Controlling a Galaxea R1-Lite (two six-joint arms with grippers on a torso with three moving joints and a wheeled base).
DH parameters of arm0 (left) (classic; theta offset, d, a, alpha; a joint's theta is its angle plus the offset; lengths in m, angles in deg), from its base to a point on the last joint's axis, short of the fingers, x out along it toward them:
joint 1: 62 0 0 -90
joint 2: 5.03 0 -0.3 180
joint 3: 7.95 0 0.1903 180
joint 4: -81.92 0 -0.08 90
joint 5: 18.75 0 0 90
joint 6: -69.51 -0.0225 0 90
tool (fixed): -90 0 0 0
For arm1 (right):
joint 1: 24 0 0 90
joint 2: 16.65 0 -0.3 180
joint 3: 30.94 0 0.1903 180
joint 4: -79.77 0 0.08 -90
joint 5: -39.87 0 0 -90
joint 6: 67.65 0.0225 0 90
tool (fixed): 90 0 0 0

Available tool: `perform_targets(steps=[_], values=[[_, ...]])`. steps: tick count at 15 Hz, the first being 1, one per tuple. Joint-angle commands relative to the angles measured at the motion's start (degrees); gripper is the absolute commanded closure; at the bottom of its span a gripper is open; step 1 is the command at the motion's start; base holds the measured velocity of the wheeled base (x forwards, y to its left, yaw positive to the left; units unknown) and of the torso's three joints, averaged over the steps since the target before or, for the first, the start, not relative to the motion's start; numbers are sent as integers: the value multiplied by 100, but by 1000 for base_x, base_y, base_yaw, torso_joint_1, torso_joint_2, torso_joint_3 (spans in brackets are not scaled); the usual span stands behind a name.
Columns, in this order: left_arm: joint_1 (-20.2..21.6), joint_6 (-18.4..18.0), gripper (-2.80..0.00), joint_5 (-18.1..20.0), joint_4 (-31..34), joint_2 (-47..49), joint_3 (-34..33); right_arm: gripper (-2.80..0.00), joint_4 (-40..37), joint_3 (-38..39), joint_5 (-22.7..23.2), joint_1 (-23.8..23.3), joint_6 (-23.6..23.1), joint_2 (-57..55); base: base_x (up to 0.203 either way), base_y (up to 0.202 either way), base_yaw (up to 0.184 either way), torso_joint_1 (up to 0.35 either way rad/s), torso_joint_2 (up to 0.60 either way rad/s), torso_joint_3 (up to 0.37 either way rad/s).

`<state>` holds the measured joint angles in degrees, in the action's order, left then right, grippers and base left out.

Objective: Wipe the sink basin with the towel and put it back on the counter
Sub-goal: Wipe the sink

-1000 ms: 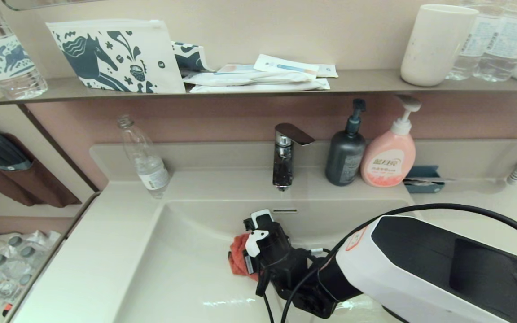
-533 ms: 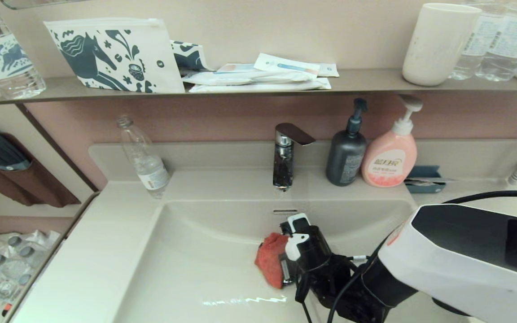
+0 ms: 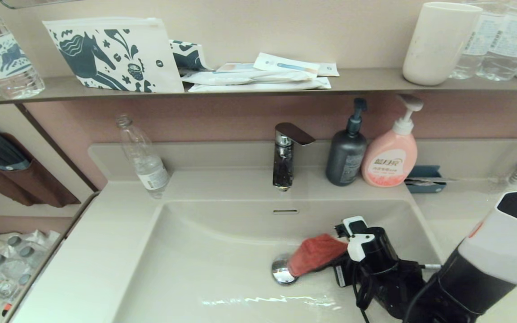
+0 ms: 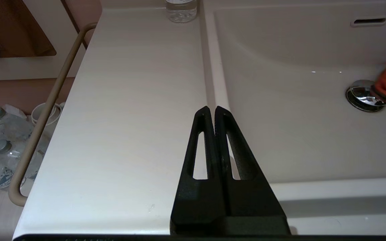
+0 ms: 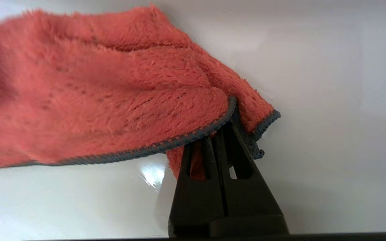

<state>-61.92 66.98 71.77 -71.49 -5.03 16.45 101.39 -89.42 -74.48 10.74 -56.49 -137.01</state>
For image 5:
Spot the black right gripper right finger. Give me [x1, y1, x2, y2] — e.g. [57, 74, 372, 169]
[210, 119, 290, 235]

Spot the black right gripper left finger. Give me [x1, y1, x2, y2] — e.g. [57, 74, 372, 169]
[168, 136, 228, 236]

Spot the orange microfibre cloth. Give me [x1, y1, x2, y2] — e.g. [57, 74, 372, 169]
[0, 5, 281, 179]

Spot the white ceramic sink basin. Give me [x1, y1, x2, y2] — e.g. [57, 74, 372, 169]
[0, 0, 386, 235]

